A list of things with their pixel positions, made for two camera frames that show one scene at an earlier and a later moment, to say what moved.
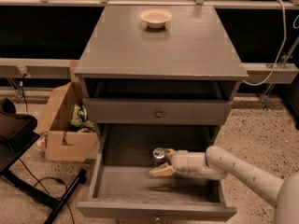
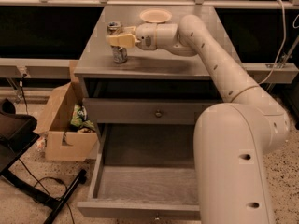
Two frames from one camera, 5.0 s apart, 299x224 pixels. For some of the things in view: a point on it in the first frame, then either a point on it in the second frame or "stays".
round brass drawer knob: (159, 114) stays
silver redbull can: (159, 154) → (120, 54)
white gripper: (179, 161) → (146, 35)
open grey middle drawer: (122, 190) stays
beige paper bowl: (156, 18) stays
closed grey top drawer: (157, 111) stays
